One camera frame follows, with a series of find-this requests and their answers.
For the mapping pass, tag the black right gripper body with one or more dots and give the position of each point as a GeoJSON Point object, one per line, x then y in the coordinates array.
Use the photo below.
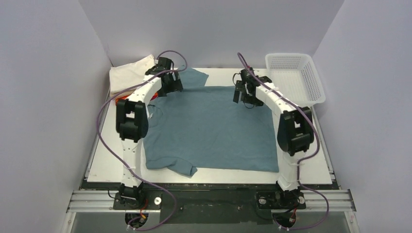
{"type": "Point", "coordinates": [240, 93]}

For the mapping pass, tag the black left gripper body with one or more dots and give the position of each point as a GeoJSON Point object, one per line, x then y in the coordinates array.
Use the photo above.
{"type": "Point", "coordinates": [173, 83]}

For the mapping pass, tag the teal blue t-shirt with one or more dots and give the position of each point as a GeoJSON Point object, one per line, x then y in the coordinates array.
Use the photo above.
{"type": "Point", "coordinates": [201, 127]}

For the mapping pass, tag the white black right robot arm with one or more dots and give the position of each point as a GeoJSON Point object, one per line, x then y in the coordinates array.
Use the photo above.
{"type": "Point", "coordinates": [294, 135]}

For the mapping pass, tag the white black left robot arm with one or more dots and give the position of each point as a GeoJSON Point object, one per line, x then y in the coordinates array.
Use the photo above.
{"type": "Point", "coordinates": [132, 126]}

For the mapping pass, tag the folded beige t-shirt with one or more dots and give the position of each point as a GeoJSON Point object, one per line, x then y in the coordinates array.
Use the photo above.
{"type": "Point", "coordinates": [121, 94]}

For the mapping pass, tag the folded orange t-shirt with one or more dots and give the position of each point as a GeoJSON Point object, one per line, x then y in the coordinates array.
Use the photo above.
{"type": "Point", "coordinates": [125, 97]}

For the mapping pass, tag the white perforated plastic basket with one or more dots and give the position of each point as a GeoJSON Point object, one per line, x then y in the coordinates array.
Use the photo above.
{"type": "Point", "coordinates": [296, 77]}

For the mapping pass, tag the folded cream t-shirt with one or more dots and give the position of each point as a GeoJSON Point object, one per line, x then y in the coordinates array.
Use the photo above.
{"type": "Point", "coordinates": [125, 76]}

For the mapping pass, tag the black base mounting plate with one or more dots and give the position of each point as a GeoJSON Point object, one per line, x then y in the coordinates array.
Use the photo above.
{"type": "Point", "coordinates": [211, 204]}

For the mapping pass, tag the aluminium extrusion rail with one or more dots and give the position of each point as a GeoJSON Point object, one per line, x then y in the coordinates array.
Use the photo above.
{"type": "Point", "coordinates": [94, 201]}

